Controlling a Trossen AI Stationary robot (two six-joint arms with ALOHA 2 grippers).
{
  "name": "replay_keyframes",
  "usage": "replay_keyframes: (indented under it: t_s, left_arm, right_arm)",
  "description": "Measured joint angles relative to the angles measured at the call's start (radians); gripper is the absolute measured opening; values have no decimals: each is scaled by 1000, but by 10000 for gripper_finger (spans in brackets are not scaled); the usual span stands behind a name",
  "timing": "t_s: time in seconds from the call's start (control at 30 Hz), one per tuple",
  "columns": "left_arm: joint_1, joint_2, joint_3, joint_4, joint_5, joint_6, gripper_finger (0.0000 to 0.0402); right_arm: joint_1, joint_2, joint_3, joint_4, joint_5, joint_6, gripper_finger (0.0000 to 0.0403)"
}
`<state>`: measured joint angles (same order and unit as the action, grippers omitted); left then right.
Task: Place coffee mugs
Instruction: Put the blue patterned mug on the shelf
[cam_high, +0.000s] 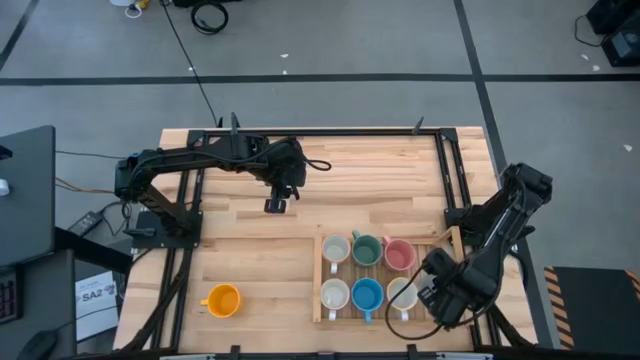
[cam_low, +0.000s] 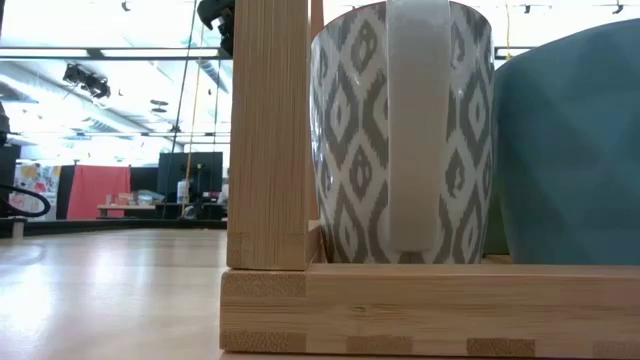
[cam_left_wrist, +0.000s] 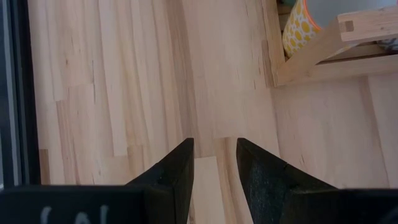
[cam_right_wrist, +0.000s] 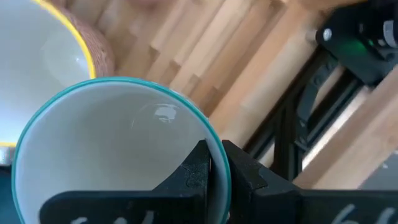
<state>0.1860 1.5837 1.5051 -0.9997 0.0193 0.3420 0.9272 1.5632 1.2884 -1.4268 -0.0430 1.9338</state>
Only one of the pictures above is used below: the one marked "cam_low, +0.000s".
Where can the grey ikat red-rim mug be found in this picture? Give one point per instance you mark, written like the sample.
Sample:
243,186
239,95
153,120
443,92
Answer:
350,150

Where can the blue faceted mug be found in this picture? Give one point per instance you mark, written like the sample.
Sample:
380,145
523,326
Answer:
575,150

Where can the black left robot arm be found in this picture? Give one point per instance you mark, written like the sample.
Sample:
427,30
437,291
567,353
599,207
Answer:
7,165

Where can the wooden slatted tray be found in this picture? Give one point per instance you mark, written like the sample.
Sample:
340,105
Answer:
270,150

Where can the black ceiling light fixture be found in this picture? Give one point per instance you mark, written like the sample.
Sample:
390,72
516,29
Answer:
90,82

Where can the black partition panel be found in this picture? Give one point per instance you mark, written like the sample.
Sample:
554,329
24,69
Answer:
170,175

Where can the wooden top metal table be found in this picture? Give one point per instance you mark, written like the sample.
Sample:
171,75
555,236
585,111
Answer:
125,206

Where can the orange curtain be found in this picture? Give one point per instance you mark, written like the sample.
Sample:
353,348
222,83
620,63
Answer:
97,190

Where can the floral pattern curtain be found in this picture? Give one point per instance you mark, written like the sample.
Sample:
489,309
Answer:
35,185

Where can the black aluminium rig frame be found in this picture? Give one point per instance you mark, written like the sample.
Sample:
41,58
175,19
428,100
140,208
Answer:
125,225

